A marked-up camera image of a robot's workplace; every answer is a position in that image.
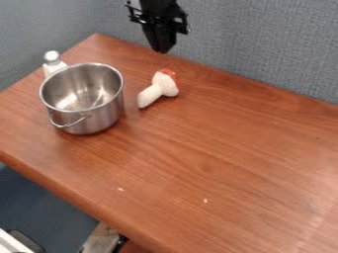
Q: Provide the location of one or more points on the white object at corner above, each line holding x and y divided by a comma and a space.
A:
11, 245

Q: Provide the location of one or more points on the metal table leg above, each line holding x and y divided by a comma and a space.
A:
105, 240

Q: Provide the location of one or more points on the white salt shaker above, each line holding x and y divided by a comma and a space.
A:
54, 64

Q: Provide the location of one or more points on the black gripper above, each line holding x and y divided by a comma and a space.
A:
146, 11

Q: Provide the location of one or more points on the white red-capped toy mushroom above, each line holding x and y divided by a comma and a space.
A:
165, 86

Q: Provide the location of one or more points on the shiny metal pot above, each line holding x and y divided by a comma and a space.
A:
83, 97

